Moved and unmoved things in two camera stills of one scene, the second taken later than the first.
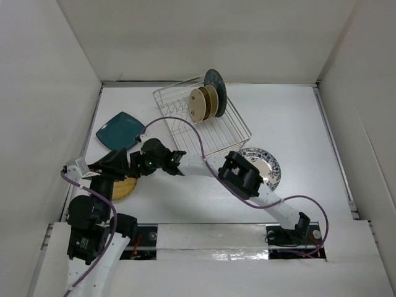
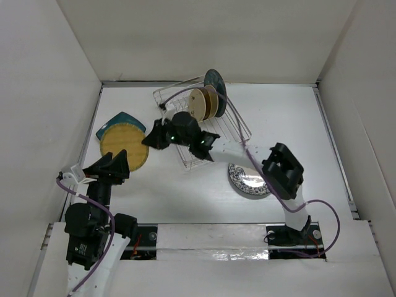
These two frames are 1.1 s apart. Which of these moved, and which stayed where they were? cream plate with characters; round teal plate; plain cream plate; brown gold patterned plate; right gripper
Moved: right gripper
Stayed: cream plate with characters; round teal plate; plain cream plate; brown gold patterned plate
